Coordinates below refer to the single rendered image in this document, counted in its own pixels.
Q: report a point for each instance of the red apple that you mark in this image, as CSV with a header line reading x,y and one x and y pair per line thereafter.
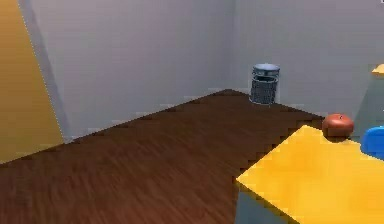
x,y
337,125

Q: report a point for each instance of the grey mesh waste bin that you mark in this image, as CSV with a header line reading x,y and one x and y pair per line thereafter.
x,y
264,86

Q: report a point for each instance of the blue rounded object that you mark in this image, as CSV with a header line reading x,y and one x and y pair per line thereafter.
x,y
374,141

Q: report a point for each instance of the yellow top grey cabinet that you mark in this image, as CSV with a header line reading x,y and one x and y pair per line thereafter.
x,y
371,100

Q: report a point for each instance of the yellow wooden door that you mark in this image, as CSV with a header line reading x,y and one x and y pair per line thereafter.
x,y
23,83

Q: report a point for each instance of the yellow top counter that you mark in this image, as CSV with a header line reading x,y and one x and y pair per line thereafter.
x,y
316,180

